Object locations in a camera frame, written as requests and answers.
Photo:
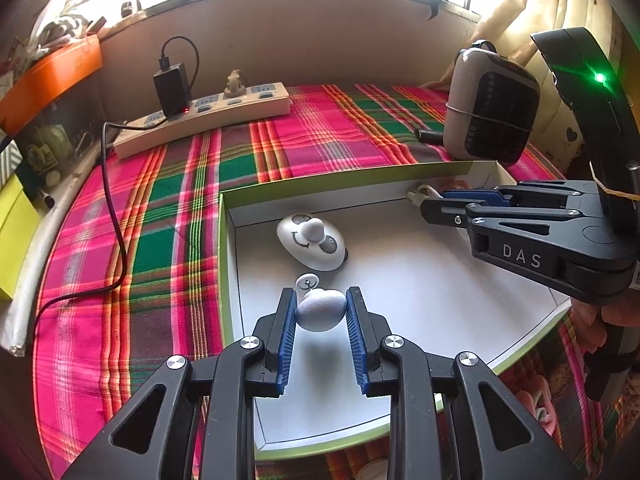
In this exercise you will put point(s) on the white smiley face toy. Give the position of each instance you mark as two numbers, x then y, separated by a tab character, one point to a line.
313	242

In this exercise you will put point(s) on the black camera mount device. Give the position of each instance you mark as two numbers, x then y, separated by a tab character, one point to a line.
588	85

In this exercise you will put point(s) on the pink green plaid cloth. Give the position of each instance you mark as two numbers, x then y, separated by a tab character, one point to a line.
133	274

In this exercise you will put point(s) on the striped white box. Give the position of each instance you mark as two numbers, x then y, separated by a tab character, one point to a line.
10	159

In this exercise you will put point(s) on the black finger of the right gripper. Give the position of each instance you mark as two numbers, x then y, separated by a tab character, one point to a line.
445	212

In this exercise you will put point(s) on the green white cardboard tray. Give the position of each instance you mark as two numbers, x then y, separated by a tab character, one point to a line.
422	278

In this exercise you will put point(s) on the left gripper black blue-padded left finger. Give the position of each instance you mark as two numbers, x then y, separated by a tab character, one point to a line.
196	413

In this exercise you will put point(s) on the small beige figurine plug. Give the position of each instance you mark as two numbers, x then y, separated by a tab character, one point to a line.
235	86

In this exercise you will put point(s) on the black charger adapter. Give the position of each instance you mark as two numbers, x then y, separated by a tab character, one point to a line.
172	88

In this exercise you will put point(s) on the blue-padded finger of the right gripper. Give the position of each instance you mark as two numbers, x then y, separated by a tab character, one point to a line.
477	195

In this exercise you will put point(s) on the grey black portable heater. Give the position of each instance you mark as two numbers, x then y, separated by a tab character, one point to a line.
491	108

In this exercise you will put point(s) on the beige power strip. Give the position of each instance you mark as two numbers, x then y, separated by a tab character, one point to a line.
209	113

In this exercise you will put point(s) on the orange box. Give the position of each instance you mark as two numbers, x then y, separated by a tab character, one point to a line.
48	80

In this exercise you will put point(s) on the cream heart pattern curtain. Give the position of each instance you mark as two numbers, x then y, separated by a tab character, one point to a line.
521	31

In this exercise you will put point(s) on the pink nail clipper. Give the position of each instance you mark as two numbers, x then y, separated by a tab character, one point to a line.
537	399

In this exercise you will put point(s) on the yellow box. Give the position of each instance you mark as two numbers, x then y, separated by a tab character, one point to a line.
19	221

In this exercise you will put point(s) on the white round ball object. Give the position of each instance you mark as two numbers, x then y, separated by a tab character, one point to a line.
319	310

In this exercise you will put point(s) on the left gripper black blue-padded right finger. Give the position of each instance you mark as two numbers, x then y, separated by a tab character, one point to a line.
491	435

